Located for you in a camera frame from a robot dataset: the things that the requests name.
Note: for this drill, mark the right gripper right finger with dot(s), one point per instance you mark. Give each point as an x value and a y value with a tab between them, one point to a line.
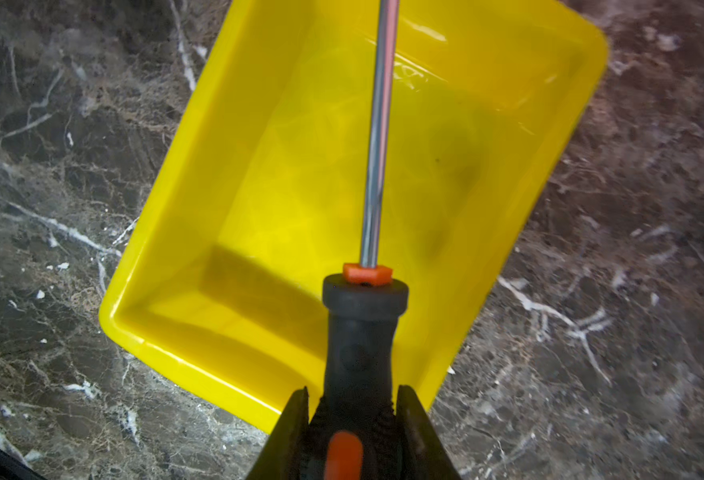
422	453

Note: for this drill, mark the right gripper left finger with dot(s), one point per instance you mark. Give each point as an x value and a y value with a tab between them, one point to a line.
281	455

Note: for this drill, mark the black orange screwdriver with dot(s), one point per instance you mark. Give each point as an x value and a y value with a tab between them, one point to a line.
353	434

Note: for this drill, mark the yellow plastic bin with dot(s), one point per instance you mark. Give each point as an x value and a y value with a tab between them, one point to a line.
261	194

